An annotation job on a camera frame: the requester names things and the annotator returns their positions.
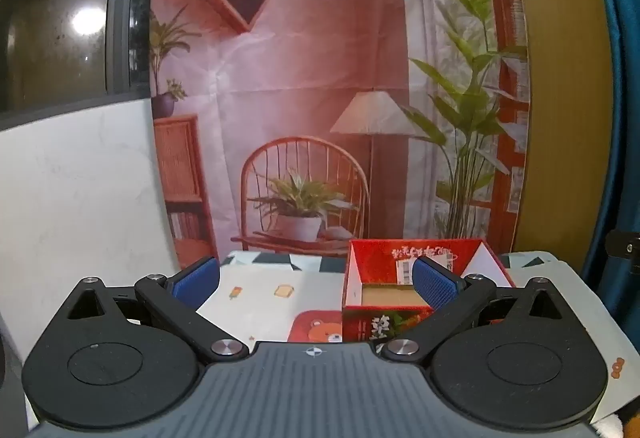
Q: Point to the red strawberry print box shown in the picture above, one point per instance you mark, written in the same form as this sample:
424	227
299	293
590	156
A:
361	268

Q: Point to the dark window with grey frame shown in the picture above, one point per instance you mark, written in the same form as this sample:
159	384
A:
60	18

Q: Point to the black bracket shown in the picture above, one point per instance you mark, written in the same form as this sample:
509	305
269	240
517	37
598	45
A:
625	245

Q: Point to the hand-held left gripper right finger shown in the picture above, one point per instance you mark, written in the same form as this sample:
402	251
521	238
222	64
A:
434	285

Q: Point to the orange and white plush toy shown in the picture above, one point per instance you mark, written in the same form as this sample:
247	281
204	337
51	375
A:
617	425

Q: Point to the bear print table mat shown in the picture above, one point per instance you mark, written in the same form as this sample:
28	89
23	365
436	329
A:
260	300

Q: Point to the printed room scene backdrop cloth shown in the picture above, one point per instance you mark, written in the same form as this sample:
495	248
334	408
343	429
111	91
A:
310	83

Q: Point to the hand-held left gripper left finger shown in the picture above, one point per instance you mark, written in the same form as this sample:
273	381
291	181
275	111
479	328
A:
196	282

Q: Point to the blue curtain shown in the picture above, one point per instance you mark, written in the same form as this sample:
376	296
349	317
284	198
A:
622	118

